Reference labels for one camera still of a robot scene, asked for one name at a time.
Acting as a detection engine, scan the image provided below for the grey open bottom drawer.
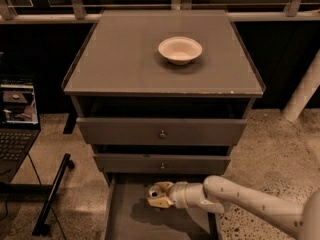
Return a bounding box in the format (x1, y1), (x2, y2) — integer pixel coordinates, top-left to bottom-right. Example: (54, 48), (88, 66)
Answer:
(103, 173), (222, 240)

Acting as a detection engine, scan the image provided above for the grey middle drawer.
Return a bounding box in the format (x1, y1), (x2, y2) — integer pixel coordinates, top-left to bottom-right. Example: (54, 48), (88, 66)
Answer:
(93, 153), (231, 175)

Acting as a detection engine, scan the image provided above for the grey drawer cabinet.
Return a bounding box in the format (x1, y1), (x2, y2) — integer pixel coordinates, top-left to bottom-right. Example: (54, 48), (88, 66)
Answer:
(61, 9), (266, 185)

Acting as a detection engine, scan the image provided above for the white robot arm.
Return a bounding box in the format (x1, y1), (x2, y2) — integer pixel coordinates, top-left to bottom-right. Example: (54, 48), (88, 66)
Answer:
(148, 58), (320, 240)

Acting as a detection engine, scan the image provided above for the grey top drawer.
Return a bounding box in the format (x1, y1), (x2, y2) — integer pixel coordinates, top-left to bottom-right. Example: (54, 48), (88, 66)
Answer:
(77, 118), (247, 146)

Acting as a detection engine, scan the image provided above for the orange soda can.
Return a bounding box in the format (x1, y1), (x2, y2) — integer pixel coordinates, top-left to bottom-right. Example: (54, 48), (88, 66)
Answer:
(148, 186), (162, 198)

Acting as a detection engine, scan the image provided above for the black laptop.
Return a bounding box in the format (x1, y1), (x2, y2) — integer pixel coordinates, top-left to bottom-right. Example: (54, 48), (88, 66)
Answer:
(0, 78), (41, 183)

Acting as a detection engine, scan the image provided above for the black table stand leg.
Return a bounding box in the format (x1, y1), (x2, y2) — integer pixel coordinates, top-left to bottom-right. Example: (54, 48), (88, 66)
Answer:
(32, 153), (74, 236)

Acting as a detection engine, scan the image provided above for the white paper bowl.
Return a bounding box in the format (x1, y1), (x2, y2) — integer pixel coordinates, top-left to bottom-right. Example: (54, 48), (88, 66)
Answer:
(158, 37), (203, 65)

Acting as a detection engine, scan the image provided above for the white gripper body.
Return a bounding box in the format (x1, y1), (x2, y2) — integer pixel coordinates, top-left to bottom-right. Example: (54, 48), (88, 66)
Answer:
(168, 182), (188, 209)

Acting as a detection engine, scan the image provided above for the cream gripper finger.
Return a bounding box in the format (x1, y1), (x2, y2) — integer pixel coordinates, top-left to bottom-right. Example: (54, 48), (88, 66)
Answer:
(156, 182), (173, 192)
(148, 197), (172, 209)

